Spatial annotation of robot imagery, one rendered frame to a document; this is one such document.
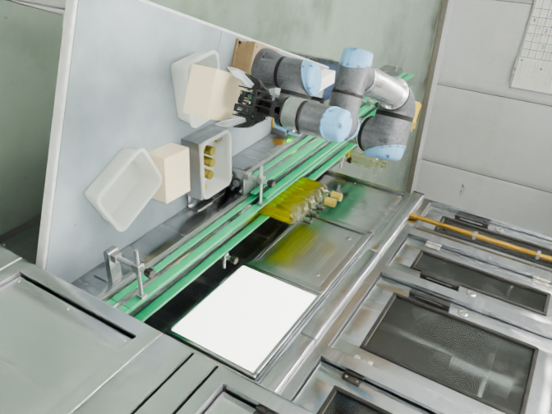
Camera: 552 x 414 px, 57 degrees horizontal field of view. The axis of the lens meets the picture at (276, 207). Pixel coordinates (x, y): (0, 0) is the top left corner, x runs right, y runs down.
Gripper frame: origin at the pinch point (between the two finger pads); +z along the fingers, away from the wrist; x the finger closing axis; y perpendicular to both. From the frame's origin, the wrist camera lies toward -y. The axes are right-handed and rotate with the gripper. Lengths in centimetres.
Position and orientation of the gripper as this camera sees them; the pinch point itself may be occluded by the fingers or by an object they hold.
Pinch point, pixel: (223, 96)
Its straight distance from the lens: 133.5
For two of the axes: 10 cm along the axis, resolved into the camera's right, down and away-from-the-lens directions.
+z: -8.5, -3.0, 4.3
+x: -2.3, 9.5, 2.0
